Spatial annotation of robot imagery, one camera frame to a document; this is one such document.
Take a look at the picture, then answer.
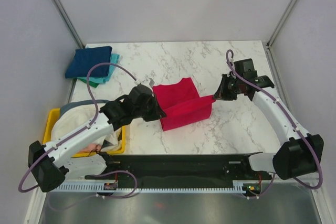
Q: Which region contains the red t shirt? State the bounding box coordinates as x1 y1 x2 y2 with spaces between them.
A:
153 77 215 131

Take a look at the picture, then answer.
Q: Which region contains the yellow plastic bin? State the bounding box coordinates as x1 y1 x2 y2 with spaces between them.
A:
42 108 127 158

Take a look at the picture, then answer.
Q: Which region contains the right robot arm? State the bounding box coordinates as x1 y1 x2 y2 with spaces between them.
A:
213 59 324 180

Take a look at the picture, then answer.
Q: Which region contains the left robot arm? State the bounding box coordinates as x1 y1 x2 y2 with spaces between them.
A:
27 84 166 193

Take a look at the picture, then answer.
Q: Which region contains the pink t shirt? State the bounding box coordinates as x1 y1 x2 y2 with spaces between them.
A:
79 143 102 153

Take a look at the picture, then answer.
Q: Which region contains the folded navy t shirt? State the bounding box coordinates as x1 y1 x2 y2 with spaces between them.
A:
65 46 112 79

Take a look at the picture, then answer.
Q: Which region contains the white t shirt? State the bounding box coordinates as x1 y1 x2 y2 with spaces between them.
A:
50 109 118 152

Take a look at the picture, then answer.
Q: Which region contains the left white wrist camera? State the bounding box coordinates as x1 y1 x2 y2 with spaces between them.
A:
139 78 155 88

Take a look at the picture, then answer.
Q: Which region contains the right aluminium frame post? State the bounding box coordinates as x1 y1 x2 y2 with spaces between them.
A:
265 0 315 50

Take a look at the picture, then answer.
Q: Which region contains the aluminium frame post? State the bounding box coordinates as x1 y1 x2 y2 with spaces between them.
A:
51 0 85 48
265 0 315 50

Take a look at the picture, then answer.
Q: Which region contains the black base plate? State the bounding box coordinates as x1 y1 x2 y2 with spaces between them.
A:
101 154 271 188

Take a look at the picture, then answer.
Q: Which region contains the grey slotted cable duct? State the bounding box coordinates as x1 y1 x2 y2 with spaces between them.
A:
51 180 252 194

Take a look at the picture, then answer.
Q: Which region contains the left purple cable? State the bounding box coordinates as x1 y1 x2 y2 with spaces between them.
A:
18 62 140 211

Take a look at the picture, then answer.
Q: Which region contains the left aluminium frame post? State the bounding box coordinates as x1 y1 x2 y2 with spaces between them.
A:
51 0 85 48

